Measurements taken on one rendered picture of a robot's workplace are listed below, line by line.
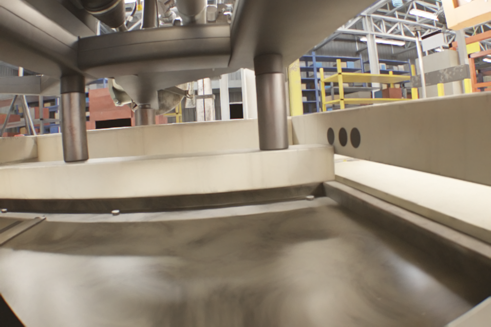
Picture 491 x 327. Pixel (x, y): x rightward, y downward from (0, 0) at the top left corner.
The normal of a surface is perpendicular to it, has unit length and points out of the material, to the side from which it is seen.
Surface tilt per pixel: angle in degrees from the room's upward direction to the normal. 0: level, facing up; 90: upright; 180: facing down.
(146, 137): 90
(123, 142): 90
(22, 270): 0
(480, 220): 0
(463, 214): 0
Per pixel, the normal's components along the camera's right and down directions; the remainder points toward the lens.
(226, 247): -0.06, -1.00
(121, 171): 0.13, 0.05
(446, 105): -0.99, 0.07
